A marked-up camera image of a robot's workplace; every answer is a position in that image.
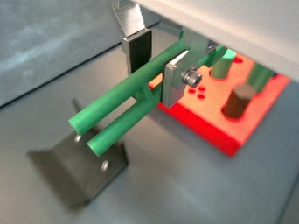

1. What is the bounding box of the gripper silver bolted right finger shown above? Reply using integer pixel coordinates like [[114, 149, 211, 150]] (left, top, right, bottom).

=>
[[162, 29, 219, 108]]

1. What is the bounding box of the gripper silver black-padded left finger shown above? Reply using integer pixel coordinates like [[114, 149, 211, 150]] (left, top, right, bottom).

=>
[[110, 0, 153, 74]]

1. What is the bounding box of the green three prong object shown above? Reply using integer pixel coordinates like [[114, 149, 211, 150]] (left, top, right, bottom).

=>
[[69, 30, 230, 158]]

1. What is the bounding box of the red peg board block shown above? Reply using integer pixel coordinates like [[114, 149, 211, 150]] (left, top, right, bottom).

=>
[[159, 51, 290, 157]]

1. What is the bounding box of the black curved fixture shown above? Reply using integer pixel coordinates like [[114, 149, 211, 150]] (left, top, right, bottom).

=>
[[27, 98, 130, 210]]

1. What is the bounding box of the green round cylinder peg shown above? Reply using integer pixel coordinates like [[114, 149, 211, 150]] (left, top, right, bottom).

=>
[[210, 50, 237, 80]]

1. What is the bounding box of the brown hexagonal peg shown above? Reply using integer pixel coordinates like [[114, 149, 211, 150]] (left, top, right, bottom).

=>
[[222, 83, 257, 119]]

